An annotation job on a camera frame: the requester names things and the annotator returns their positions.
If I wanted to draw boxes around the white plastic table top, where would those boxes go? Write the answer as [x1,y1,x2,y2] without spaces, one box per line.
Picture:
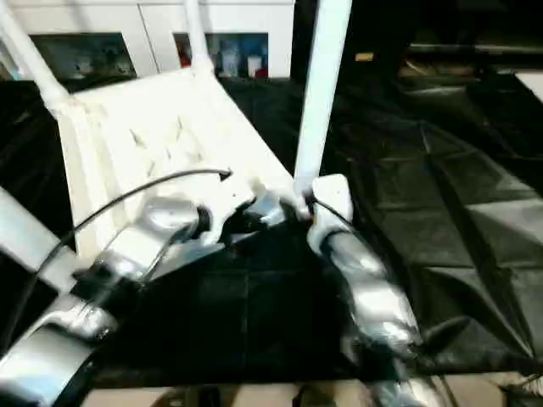
[54,68,311,274]

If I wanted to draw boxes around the black work mat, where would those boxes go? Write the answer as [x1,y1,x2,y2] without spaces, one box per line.
[0,42,543,391]

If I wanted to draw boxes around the white cabinet with glass doors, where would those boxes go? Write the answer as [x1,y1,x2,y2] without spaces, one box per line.
[0,0,296,82]

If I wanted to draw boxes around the black metal bar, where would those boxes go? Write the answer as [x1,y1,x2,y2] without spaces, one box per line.
[407,42,543,57]

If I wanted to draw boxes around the white flat panel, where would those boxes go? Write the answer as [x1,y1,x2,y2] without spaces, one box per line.
[516,71,543,104]

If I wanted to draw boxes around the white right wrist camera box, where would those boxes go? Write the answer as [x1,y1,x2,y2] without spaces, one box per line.
[309,174,354,254]

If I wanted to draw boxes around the black left wrist camera cable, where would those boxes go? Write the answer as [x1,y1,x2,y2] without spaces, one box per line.
[0,168,235,357]

